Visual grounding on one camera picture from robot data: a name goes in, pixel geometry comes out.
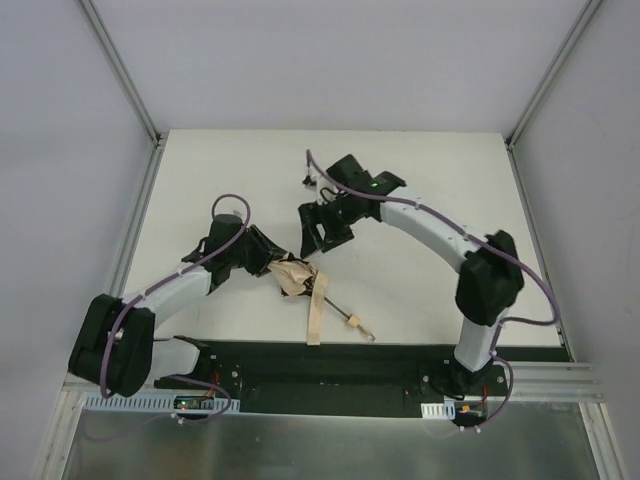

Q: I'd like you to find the beige folding umbrella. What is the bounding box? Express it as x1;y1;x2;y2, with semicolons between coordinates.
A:
267;254;376;346

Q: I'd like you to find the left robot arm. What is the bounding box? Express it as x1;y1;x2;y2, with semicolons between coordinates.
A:
68;214;292;398

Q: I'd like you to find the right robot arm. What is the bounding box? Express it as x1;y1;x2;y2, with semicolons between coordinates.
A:
298;155;524;399

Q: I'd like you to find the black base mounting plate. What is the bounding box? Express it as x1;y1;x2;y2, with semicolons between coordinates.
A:
154;339;516;416

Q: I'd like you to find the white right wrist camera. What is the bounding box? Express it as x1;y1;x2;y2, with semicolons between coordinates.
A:
302;173;325;191

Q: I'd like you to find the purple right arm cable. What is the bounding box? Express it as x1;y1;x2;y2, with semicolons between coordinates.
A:
305;148;561;431

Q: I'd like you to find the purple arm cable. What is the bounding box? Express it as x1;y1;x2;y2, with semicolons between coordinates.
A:
305;148;561;431
101;193;254;399

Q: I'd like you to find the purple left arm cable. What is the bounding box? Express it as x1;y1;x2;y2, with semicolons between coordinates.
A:
101;193;254;399

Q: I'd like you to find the left white cable duct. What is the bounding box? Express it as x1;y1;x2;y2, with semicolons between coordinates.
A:
84;393;240;416

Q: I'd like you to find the white cable duct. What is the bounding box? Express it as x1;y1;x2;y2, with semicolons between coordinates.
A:
420;402;456;421
84;393;240;416

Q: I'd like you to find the left aluminium frame post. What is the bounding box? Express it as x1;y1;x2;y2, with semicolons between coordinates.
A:
75;0;164;147

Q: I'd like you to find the aluminium frame post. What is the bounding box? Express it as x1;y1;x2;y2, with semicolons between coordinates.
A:
75;0;164;147
505;0;605;151

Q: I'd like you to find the right white cable duct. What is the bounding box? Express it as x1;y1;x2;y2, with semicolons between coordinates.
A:
420;402;456;421

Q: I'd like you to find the aluminium front rail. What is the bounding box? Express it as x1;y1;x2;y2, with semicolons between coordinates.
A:
512;362;604;403

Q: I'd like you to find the right aluminium frame post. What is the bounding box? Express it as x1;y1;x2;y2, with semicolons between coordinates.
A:
505;0;605;151

